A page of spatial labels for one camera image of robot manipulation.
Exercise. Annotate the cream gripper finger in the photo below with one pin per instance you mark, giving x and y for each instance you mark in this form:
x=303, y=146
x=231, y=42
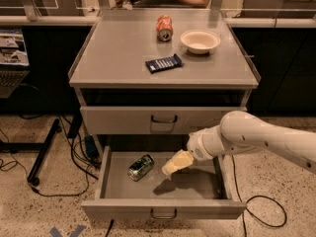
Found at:
x=182, y=159

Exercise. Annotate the green soda can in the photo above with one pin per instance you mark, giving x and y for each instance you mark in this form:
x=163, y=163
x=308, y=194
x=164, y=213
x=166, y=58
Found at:
x=141, y=167

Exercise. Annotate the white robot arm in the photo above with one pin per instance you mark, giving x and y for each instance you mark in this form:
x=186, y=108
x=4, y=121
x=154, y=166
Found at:
x=240, y=132

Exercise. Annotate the open grey lower drawer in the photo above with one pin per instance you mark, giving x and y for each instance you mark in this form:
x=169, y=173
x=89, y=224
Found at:
x=197, y=192

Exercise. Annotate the grey drawer cabinet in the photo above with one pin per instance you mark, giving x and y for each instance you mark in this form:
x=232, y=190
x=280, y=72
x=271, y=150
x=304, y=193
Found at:
x=110, y=69

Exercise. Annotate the closed grey upper drawer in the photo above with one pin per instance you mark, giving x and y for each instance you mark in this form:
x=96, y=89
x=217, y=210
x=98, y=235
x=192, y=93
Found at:
x=151, y=120

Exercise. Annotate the orange soda can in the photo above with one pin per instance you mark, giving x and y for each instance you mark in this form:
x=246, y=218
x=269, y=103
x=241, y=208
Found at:
x=164, y=28

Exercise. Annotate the blue snack bar packet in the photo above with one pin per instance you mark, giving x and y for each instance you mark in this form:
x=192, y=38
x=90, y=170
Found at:
x=163, y=64

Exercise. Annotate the white paper bowl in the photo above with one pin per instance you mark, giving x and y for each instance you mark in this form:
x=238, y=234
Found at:
x=200, y=41

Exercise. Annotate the blue tape cross marker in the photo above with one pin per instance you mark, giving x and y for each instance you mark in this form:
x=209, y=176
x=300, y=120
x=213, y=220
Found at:
x=57, y=231

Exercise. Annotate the black stand leg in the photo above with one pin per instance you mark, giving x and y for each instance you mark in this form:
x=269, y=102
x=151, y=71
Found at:
x=33, y=178

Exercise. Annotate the clear plastic water bottle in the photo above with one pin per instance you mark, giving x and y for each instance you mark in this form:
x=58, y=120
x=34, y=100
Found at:
x=126, y=4

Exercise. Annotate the laptop with lit screen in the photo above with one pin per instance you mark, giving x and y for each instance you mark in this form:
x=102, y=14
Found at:
x=14, y=62

